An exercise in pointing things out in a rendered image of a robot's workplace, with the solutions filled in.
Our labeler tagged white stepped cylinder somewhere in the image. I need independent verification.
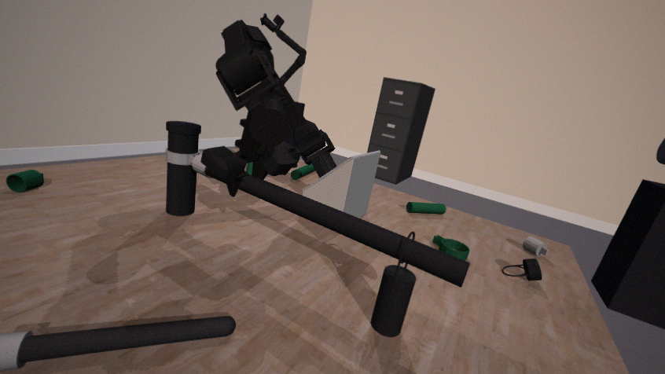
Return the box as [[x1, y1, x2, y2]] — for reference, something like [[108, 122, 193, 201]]
[[523, 236, 549, 256]]

